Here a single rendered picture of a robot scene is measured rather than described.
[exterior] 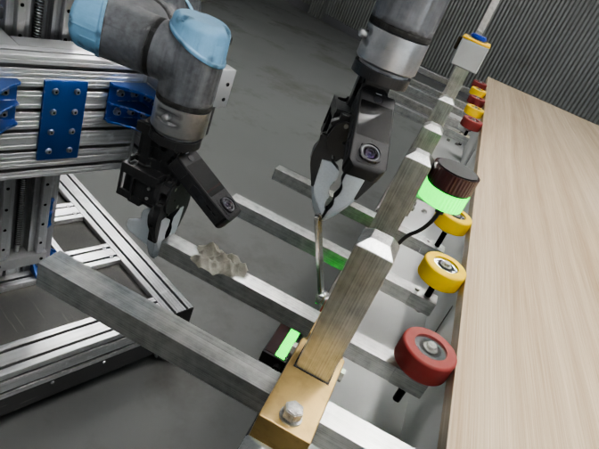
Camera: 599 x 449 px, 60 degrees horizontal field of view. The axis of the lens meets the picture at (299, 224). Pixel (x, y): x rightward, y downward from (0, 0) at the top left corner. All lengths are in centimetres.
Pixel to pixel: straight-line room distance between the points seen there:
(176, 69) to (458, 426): 54
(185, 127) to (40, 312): 100
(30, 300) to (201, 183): 98
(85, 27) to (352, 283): 46
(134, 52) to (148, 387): 121
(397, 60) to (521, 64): 705
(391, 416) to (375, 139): 61
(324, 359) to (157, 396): 124
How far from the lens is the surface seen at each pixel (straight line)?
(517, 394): 79
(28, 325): 156
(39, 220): 147
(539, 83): 756
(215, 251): 78
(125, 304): 53
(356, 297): 45
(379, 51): 61
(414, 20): 61
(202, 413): 170
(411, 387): 77
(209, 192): 72
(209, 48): 66
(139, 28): 69
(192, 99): 68
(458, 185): 65
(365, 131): 60
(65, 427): 162
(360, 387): 106
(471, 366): 77
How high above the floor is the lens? 132
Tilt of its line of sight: 29 degrees down
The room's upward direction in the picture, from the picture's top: 23 degrees clockwise
